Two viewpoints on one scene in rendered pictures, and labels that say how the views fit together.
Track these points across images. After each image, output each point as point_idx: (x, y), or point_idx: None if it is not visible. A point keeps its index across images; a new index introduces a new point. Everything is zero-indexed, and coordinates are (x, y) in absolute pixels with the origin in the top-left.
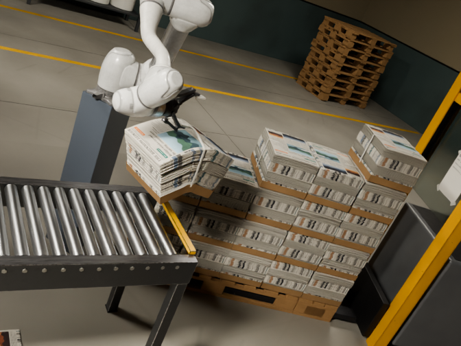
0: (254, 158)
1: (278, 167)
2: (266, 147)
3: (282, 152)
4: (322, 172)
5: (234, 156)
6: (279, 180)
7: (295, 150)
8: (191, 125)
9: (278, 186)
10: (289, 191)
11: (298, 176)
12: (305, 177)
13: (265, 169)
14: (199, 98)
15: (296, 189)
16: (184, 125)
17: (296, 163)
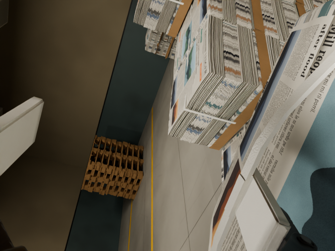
0: (221, 137)
1: (231, 66)
2: (200, 110)
3: (202, 67)
4: (215, 12)
5: (227, 170)
6: (251, 64)
7: (192, 65)
8: (214, 223)
9: (261, 65)
10: (262, 50)
11: (233, 40)
12: (231, 32)
13: (241, 92)
14: (16, 115)
15: (254, 44)
16: (267, 209)
17: (213, 43)
